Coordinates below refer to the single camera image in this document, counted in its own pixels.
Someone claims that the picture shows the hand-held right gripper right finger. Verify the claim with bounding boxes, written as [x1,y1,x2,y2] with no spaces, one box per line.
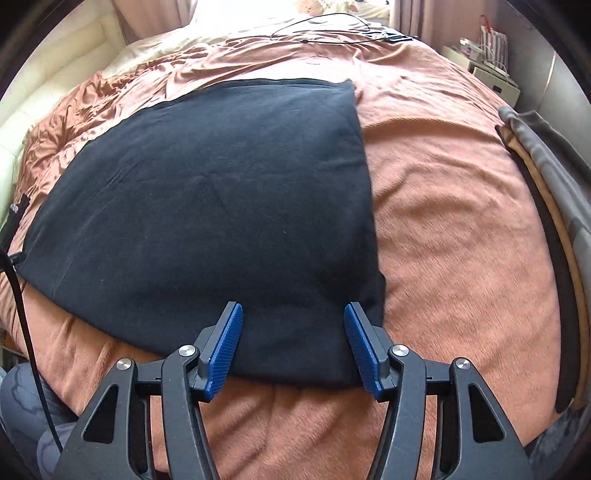
[344,301,532,480]

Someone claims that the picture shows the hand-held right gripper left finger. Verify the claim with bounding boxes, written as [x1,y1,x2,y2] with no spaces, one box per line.
[54,301,245,480]

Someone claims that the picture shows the black bear print t-shirt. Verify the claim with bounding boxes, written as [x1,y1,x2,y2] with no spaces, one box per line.
[21,78,387,388]

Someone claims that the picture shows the cream padded headboard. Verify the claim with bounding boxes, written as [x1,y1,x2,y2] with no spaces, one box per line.
[0,9,127,204]

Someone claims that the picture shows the brown blanket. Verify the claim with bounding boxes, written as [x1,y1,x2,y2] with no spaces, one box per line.
[4,32,578,480]

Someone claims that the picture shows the person's patterned grey pants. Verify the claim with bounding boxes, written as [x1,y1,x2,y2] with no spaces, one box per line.
[0,362,79,480]

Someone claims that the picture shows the cream duvet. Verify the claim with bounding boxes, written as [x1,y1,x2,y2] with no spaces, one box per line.
[99,0,393,79]

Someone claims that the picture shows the tan and black garment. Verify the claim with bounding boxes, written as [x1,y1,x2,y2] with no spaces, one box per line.
[494,122,583,414]

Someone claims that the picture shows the pink curtain beside headboard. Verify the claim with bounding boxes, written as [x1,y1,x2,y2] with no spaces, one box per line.
[113,0,199,44]

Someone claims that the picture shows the grey garment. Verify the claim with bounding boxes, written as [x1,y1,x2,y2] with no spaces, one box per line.
[498,105,591,287]

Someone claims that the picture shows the white nightstand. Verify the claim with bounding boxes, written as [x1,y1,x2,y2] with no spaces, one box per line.
[441,44,522,109]

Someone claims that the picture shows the small black device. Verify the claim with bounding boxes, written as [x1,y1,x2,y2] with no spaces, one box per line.
[369,28,415,44]

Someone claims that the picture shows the striped gift bag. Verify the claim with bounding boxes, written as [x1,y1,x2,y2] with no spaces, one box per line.
[478,14,509,75]

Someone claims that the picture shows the pink curtain beside nightstand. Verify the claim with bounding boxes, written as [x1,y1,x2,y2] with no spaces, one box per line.
[390,0,444,47]

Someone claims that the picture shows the bear print pillow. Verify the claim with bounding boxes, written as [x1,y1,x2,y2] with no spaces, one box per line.
[295,0,370,14]

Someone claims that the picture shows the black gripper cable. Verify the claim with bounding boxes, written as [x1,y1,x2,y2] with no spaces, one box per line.
[0,244,64,455]

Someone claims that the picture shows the thin black cable on bed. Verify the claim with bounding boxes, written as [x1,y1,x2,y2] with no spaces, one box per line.
[270,16,416,44]

